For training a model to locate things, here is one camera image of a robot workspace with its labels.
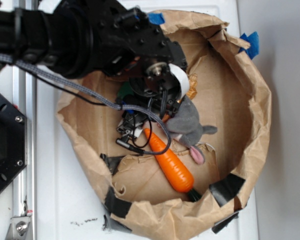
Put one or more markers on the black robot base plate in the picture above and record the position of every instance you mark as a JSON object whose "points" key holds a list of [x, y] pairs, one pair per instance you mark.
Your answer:
{"points": [[12, 142]]}

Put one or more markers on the aluminium frame rail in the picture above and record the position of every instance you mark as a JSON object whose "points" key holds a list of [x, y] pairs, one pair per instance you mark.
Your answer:
{"points": [[24, 92]]}

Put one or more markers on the orange toy carrot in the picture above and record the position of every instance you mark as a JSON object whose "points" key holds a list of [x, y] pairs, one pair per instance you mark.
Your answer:
{"points": [[177, 174]]}

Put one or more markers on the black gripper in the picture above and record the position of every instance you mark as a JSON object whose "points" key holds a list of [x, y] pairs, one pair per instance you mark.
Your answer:
{"points": [[164, 84]]}

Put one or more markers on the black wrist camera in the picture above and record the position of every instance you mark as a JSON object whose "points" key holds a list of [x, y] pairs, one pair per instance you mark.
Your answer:
{"points": [[130, 127]]}

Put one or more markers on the blue tape piece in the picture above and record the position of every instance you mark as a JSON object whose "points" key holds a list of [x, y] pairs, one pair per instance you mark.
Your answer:
{"points": [[253, 40], [156, 18]]}

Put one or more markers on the brown paper bag bin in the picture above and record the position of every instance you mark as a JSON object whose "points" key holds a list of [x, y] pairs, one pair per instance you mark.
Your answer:
{"points": [[231, 95]]}

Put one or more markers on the white plastic tray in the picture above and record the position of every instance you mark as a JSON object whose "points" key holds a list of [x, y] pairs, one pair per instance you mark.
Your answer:
{"points": [[67, 207]]}

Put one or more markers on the black tape lower left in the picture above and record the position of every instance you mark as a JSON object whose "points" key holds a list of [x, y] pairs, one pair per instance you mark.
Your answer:
{"points": [[116, 206]]}

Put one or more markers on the blue tape piece top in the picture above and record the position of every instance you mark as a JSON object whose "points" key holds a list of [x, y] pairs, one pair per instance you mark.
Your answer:
{"points": [[156, 18]]}

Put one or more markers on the wooden toy seashell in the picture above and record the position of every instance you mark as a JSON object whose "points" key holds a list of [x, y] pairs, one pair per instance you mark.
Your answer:
{"points": [[192, 92]]}

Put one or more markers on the blue tape piece right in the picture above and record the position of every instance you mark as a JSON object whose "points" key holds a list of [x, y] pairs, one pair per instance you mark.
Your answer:
{"points": [[253, 40]]}

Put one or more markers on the grey plush mouse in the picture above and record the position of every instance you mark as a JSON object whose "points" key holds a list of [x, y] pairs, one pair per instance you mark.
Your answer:
{"points": [[185, 128]]}

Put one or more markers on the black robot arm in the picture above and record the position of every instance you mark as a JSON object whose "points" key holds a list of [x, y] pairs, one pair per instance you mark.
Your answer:
{"points": [[83, 36]]}

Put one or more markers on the green wooden block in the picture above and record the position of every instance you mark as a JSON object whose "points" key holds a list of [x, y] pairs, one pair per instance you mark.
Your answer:
{"points": [[124, 90]]}

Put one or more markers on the black tape lower right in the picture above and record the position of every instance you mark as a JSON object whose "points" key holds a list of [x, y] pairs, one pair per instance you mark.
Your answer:
{"points": [[226, 189]]}

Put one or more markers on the metal corner bracket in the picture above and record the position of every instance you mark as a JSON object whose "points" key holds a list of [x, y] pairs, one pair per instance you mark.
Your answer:
{"points": [[20, 228]]}

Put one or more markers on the black tape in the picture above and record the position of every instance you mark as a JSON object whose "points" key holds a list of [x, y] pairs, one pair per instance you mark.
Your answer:
{"points": [[226, 189], [116, 206]]}

